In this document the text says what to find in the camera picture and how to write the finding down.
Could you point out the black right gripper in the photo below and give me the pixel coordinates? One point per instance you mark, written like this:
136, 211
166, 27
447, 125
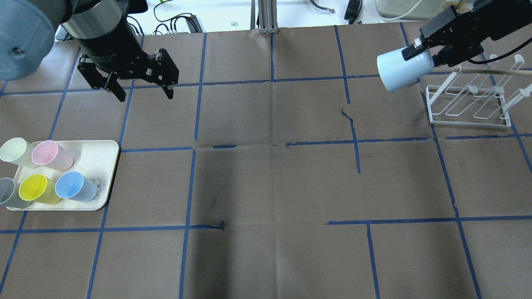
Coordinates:
469, 25

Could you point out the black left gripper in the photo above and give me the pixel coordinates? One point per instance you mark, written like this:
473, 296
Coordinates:
111, 53

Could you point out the light blue cup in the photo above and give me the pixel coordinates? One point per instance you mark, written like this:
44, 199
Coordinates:
395, 72

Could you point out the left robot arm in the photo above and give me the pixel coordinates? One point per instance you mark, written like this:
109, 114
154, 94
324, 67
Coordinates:
100, 27

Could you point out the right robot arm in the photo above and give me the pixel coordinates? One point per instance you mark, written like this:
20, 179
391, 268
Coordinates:
460, 34

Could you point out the pink cup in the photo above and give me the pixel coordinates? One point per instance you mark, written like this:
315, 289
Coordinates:
50, 154

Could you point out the blue cup on tray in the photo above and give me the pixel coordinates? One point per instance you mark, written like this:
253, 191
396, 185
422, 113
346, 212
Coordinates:
75, 186

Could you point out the light green cup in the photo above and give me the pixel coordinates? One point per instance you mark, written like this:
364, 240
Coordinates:
19, 152

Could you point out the yellow cup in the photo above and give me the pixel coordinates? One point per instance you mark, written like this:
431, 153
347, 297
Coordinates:
38, 188

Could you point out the grey cup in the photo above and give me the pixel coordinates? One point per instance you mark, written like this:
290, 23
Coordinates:
9, 196

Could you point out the cream plastic tray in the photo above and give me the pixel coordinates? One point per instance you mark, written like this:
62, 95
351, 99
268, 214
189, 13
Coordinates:
96, 160

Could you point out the white wire cup rack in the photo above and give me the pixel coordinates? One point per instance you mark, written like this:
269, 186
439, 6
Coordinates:
480, 95

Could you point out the aluminium frame post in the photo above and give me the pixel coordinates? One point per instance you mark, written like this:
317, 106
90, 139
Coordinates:
267, 16

